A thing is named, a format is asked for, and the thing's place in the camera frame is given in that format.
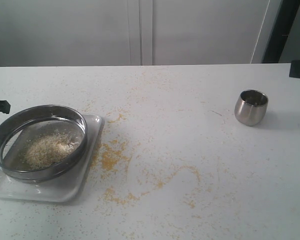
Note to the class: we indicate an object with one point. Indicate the stainless steel cup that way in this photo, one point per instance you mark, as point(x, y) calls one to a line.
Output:
point(251, 107)

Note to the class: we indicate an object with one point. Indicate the round steel mesh sieve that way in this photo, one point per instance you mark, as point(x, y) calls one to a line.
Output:
point(29, 124)

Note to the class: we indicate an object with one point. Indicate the pile of sieved grains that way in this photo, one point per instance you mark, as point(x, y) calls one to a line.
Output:
point(46, 150)

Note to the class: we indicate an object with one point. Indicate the white cabinet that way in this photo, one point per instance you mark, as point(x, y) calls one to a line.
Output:
point(134, 32)

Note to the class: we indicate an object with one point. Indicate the white square tray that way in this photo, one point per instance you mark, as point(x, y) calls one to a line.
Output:
point(62, 188)

